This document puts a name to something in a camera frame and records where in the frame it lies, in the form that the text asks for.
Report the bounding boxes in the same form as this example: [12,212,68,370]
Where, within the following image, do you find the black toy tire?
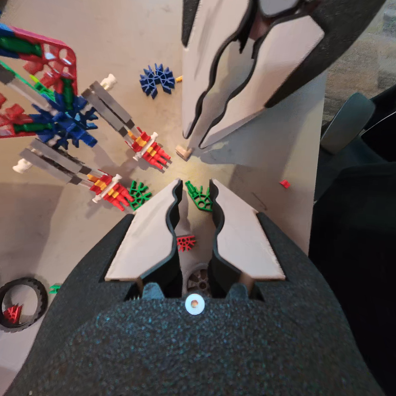
[0,277,49,333]

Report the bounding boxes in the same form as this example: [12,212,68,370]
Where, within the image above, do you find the red fan-shaped connector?
[177,235,197,252]
[3,303,23,323]

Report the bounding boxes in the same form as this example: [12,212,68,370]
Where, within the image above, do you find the grey toy wheel hub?
[186,265,214,292]

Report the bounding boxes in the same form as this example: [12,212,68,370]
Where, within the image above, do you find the blue snowflake connector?
[139,64,176,98]

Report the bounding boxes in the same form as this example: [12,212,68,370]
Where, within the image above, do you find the green fan-shaped connector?
[127,181,153,208]
[185,180,214,213]

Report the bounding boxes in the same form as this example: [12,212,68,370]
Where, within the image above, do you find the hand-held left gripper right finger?
[209,180,286,288]

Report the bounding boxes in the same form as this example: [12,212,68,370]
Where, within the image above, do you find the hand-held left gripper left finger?
[104,180,184,288]

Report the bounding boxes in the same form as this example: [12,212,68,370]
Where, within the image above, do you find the colourful toy construction model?
[0,24,174,212]

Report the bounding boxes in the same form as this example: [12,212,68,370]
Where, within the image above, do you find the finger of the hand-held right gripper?
[195,14,326,150]
[181,0,257,141]

